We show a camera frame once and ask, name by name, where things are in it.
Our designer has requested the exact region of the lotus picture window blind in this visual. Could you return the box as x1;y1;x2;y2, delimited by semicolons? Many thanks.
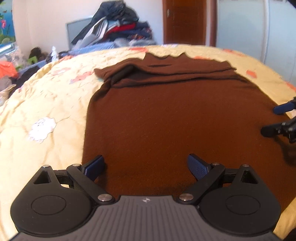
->
0;0;16;48

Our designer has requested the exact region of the pile of dark clothes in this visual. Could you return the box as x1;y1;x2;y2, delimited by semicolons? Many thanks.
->
70;1;156;50

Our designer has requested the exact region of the green plastic stool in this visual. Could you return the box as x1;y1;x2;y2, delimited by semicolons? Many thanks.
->
28;56;38;65

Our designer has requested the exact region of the orange plastic bag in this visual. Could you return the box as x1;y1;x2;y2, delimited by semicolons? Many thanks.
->
0;61;18;78

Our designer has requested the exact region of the blue quilted blanket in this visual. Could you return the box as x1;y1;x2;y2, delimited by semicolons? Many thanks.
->
67;42;129;56

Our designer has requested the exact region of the brown wooden door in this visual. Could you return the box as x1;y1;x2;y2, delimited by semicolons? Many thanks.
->
163;0;206;45

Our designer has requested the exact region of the grey framed board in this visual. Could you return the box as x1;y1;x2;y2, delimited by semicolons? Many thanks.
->
66;17;92;49

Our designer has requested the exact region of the brown knit sweater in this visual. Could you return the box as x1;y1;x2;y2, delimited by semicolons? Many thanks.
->
82;53;295;207

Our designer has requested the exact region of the white wardrobe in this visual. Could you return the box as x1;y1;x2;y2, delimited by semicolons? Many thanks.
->
216;1;295;84

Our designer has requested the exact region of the yellow floral bed quilt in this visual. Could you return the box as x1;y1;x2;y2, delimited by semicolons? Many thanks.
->
1;44;295;240

